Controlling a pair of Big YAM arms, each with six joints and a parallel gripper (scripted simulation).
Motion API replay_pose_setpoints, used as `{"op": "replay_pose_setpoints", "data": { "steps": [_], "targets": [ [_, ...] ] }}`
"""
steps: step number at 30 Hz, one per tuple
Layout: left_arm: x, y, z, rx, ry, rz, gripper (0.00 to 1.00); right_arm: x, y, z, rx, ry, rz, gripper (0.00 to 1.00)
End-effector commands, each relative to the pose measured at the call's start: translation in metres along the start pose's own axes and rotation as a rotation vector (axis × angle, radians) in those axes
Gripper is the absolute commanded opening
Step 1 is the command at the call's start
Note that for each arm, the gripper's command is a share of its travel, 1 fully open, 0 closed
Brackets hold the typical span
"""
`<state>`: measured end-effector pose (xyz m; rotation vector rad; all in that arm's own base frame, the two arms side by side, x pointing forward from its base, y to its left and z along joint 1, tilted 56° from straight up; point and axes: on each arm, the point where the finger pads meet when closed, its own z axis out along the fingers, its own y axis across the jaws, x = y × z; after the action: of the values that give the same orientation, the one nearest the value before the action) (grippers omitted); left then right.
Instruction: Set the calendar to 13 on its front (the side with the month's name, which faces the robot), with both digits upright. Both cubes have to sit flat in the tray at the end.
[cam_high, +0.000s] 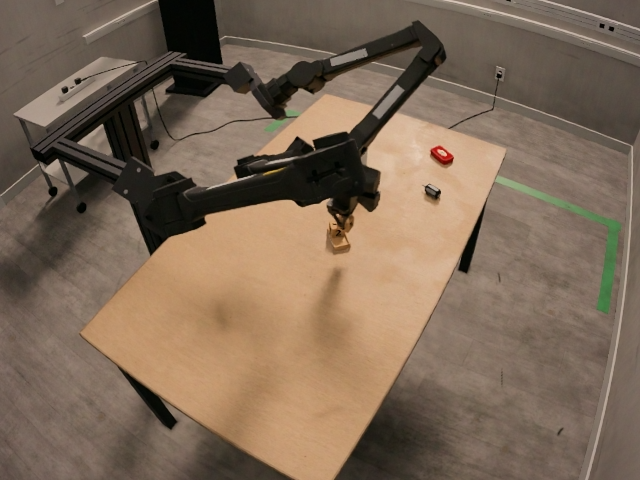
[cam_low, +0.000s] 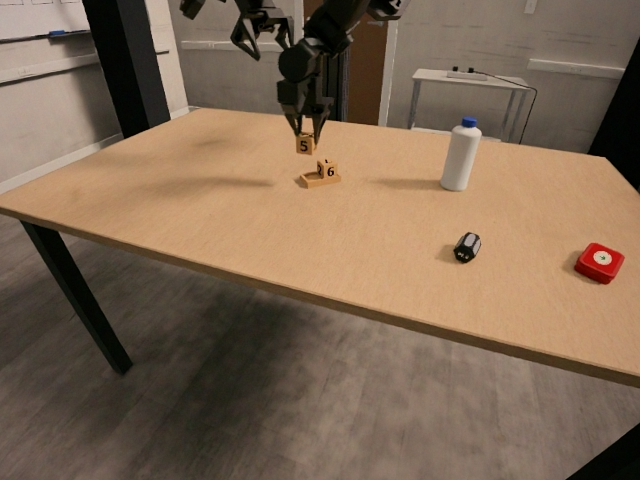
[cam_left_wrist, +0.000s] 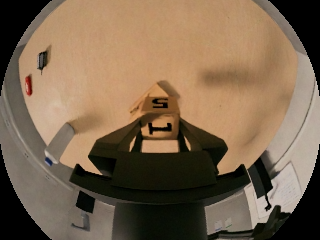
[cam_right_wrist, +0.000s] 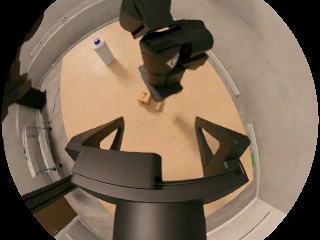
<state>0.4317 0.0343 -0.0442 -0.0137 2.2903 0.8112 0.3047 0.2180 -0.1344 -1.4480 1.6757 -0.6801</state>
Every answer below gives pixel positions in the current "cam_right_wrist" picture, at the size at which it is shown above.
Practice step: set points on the white bottle with blue cap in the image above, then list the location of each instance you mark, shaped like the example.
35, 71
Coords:
103, 51

